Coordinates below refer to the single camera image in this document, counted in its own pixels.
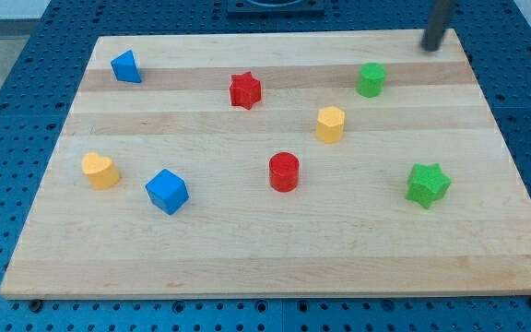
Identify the red star block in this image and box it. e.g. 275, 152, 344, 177
230, 72, 262, 110

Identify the green star block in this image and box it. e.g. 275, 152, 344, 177
405, 163, 452, 209

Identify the yellow heart block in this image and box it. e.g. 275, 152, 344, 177
81, 152, 121, 190

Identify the red cylinder block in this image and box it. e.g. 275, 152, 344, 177
269, 152, 300, 193

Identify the wooden board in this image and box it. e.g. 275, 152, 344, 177
0, 30, 531, 300

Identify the yellow hexagon block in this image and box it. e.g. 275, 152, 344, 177
315, 106, 345, 144

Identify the blue cube block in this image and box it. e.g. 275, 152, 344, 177
145, 169, 189, 215

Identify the green cylinder block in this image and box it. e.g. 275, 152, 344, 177
357, 63, 386, 98

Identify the blue triangle block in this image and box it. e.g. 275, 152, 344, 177
111, 50, 142, 83

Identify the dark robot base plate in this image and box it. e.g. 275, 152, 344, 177
226, 0, 325, 16

